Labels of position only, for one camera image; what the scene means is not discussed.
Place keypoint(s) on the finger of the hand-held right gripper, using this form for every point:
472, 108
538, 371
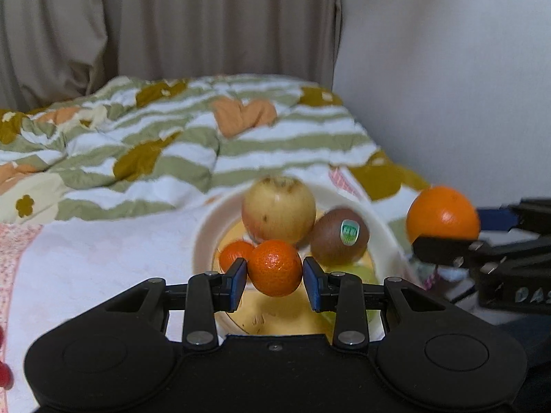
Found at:
495, 219
434, 249

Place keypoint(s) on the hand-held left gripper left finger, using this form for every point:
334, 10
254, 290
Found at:
237, 286

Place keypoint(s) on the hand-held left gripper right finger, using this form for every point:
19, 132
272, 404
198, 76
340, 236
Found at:
313, 287

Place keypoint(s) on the small mandarin orange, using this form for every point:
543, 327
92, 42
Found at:
234, 254
275, 269

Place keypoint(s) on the large orange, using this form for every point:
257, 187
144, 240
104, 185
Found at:
443, 215

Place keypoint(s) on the cream cartoon print plate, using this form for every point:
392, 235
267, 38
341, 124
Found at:
258, 318

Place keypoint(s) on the brown kiwi with green sticker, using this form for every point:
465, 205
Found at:
335, 241

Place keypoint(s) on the green apple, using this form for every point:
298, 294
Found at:
363, 273

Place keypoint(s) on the yellow apple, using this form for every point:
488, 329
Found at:
277, 211

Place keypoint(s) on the green striped floral blanket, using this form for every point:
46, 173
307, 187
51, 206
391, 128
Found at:
172, 172

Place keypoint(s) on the pink and white printed tablecloth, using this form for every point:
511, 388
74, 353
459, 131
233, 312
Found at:
107, 258

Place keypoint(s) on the red cherry tomato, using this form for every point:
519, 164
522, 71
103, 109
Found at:
1, 337
5, 374

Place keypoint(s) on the beige curtain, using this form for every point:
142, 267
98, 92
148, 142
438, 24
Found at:
172, 21

